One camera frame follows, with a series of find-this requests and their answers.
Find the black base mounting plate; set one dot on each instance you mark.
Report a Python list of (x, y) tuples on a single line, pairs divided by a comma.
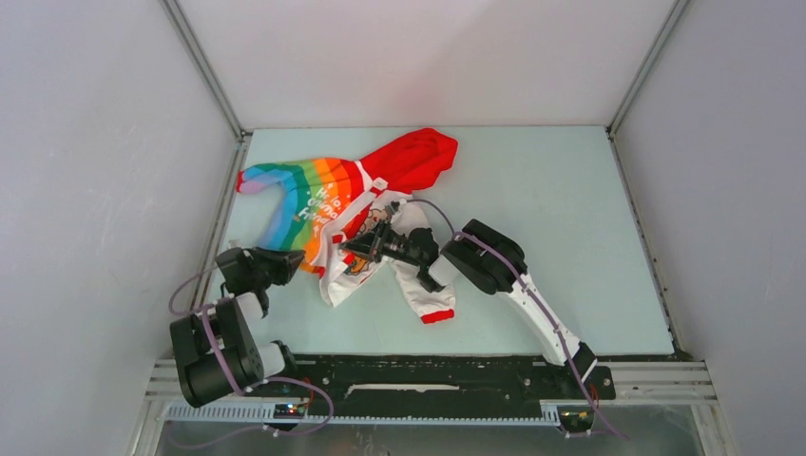
[(531, 375)]

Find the rainbow white red hooded jacket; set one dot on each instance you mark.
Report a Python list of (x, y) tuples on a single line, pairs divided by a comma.
[(327, 201)]

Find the aluminium frame rail left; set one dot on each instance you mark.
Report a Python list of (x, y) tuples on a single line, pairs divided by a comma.
[(179, 20)]

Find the aluminium frame rail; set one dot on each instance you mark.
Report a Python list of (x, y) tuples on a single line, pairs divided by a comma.
[(651, 59), (179, 20)]

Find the white toothed cable strip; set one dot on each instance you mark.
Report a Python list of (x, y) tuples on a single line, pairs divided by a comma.
[(273, 413)]

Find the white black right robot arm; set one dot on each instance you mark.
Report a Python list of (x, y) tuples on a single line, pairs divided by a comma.
[(493, 263)]

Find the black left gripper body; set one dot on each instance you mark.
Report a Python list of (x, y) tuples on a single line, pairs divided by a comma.
[(259, 261)]

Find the aluminium front frame rails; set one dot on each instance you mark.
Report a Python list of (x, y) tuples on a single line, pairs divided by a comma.
[(621, 381)]

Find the aluminium frame rail right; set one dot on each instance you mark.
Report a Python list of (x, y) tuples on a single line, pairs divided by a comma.
[(651, 59)]

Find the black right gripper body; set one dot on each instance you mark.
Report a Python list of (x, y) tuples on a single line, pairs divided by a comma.
[(386, 243)]

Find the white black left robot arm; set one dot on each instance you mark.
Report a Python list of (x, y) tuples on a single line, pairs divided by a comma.
[(214, 349)]

